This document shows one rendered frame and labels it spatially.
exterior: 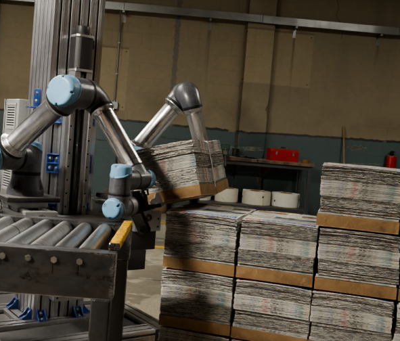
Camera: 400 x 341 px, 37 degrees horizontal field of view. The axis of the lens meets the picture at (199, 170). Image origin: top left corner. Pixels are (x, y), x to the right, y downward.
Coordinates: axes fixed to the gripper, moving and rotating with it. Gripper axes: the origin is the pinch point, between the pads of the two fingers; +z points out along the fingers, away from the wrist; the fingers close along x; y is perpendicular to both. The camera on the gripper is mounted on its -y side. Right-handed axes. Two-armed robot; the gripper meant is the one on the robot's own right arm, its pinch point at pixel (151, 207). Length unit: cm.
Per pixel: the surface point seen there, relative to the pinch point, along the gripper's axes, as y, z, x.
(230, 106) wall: 120, 634, 126
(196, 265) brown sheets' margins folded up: -25.0, -5.3, -16.0
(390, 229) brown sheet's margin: -23, -2, -88
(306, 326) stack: -53, -3, -53
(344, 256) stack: -30, -2, -71
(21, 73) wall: 222, 525, 396
